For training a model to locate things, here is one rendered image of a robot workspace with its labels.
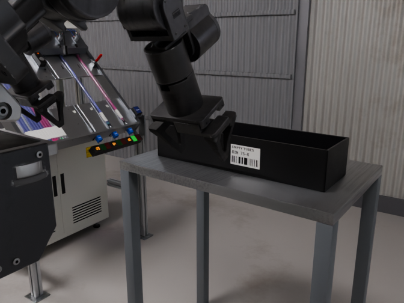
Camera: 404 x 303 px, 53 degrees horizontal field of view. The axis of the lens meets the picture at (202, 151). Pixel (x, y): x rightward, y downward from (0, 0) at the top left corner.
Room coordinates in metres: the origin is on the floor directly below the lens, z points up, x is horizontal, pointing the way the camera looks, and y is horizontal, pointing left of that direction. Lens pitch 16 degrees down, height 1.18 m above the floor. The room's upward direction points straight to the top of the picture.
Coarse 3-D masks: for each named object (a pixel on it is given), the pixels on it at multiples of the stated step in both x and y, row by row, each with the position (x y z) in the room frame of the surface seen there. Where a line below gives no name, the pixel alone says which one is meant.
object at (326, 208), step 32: (128, 160) 1.25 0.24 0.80; (160, 160) 1.25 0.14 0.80; (128, 192) 1.23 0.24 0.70; (224, 192) 1.01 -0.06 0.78; (256, 192) 0.96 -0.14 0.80; (288, 192) 0.96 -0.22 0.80; (320, 192) 0.96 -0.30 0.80; (352, 192) 0.96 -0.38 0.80; (128, 224) 1.23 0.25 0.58; (320, 224) 0.85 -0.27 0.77; (128, 256) 1.24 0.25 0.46; (320, 256) 0.84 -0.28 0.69; (128, 288) 1.24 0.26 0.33; (320, 288) 0.84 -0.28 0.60; (352, 288) 1.18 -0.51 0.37
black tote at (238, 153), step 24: (168, 144) 1.27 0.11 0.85; (192, 144) 1.21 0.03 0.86; (240, 144) 1.11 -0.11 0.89; (264, 144) 1.07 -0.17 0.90; (288, 144) 1.02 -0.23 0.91; (312, 144) 1.16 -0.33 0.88; (336, 144) 1.02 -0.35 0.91; (216, 168) 1.16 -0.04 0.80; (240, 168) 1.11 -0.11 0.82; (264, 168) 1.06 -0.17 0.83; (288, 168) 1.02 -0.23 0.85; (312, 168) 0.98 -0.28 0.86; (336, 168) 1.02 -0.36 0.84
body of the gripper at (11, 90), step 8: (32, 72) 0.86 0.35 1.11; (24, 80) 0.84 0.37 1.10; (32, 80) 0.85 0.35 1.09; (40, 80) 0.88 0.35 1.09; (48, 80) 0.87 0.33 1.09; (16, 88) 0.84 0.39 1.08; (24, 88) 0.84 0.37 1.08; (32, 88) 0.85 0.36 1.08; (40, 88) 0.84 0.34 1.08; (48, 88) 0.85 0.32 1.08; (16, 96) 0.85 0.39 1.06; (24, 96) 0.83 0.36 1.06; (32, 96) 0.82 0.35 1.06
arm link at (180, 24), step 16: (160, 0) 0.52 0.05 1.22; (176, 0) 0.54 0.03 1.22; (176, 16) 0.54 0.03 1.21; (192, 16) 0.59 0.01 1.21; (208, 16) 0.63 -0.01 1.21; (128, 32) 0.58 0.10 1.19; (144, 32) 0.57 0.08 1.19; (160, 32) 0.56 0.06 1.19; (176, 32) 0.53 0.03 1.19; (192, 32) 0.59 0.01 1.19; (208, 32) 0.61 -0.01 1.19; (208, 48) 0.62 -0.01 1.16
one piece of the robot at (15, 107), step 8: (0, 88) 0.36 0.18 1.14; (0, 96) 0.36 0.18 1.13; (8, 96) 0.36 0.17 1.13; (0, 104) 0.36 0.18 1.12; (8, 104) 0.36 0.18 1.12; (16, 104) 0.37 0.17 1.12; (0, 112) 0.36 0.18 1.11; (8, 112) 0.37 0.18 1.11; (16, 112) 0.37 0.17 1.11; (0, 120) 0.36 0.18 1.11; (8, 120) 0.36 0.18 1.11; (16, 120) 0.37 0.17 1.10
